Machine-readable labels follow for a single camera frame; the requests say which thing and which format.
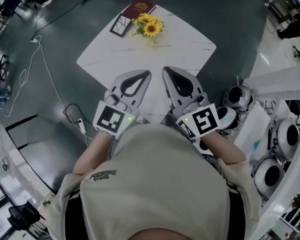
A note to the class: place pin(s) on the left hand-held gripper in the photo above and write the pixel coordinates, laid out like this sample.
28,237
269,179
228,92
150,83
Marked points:
110,117

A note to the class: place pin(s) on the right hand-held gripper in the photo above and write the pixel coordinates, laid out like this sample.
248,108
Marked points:
205,120

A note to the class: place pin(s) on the yellow sunflower bouquet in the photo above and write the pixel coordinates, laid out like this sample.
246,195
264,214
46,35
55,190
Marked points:
151,29

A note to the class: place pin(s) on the person's left forearm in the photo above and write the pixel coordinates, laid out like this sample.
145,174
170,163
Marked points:
95,154

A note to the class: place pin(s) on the person's right forearm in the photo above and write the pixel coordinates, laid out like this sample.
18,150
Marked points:
225,149

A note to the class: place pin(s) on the white marble table top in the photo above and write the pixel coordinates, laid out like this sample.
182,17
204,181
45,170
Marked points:
140,56

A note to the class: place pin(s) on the white domed headset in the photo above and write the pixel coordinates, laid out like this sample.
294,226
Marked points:
282,134
236,96
202,145
261,176
227,116

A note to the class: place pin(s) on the black branch-pattern card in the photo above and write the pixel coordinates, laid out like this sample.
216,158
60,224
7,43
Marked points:
120,25

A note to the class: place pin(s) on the white power strip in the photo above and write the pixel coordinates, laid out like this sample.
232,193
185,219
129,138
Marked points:
82,126
36,39

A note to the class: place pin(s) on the dark red book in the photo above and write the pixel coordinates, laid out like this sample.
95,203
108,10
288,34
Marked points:
140,7

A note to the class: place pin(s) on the white workbench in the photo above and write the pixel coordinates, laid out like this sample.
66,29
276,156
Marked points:
257,119

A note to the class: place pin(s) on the teal cloth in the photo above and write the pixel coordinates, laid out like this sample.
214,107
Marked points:
255,146

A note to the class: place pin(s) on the person's beige shirt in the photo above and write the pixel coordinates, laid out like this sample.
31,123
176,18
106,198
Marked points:
152,184

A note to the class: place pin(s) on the black office chair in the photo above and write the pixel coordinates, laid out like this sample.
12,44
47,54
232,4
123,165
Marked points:
22,217
1,66

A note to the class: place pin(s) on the curved white counter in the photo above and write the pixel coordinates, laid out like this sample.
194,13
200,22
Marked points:
27,169

